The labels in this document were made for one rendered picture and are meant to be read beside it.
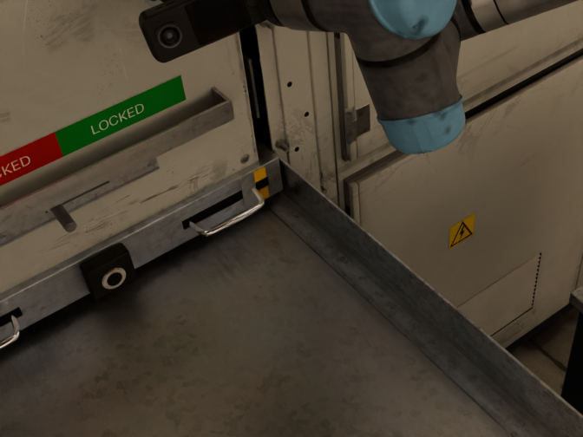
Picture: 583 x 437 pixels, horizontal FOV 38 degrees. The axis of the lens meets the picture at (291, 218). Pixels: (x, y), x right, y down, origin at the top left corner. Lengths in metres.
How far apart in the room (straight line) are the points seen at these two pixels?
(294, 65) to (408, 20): 0.46
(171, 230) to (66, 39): 0.31
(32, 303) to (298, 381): 0.34
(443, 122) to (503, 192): 0.85
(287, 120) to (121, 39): 0.30
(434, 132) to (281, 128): 0.44
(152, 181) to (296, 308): 0.24
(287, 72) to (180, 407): 0.44
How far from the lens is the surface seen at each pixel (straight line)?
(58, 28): 0.91
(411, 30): 0.68
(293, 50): 1.10
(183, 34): 0.78
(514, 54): 1.40
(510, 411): 0.96
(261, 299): 1.07
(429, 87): 0.73
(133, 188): 1.05
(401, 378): 0.98
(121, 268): 1.06
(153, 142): 0.98
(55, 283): 1.07
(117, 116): 0.99
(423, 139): 0.76
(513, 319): 1.94
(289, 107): 1.14
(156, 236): 1.10
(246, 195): 1.14
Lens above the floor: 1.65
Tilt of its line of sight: 43 degrees down
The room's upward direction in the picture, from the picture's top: 7 degrees counter-clockwise
